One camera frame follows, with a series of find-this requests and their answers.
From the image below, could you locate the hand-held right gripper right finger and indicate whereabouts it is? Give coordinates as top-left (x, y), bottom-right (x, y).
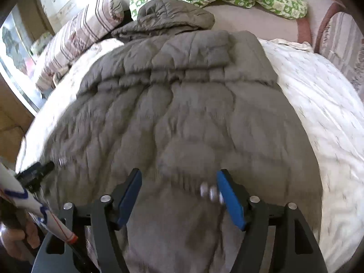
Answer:
top-left (216, 169), bottom-right (327, 273)

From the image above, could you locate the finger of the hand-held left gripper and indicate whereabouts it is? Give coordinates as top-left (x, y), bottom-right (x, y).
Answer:
top-left (15, 162), bottom-right (55, 190)

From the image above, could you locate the striped floral pillow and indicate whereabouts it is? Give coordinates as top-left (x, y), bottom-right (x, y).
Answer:
top-left (35, 0), bottom-right (126, 91)

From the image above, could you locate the beige bed sheet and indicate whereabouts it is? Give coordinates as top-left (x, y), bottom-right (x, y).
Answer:
top-left (205, 0), bottom-right (316, 52)

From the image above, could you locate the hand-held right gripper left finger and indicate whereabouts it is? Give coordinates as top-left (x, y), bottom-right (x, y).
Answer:
top-left (31, 168), bottom-right (143, 273)

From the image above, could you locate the person's left hand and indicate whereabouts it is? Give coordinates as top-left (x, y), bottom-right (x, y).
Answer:
top-left (0, 222), bottom-right (41, 260)

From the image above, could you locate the striped cushion with red trim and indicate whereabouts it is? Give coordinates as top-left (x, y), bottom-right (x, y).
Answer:
top-left (313, 4), bottom-right (364, 97)

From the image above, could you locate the grey-brown quilted puffer jacket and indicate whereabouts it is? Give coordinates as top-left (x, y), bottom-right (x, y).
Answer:
top-left (43, 0), bottom-right (323, 273)

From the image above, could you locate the white leaf print quilt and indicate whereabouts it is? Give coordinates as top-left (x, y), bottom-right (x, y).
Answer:
top-left (15, 37), bottom-right (364, 273)

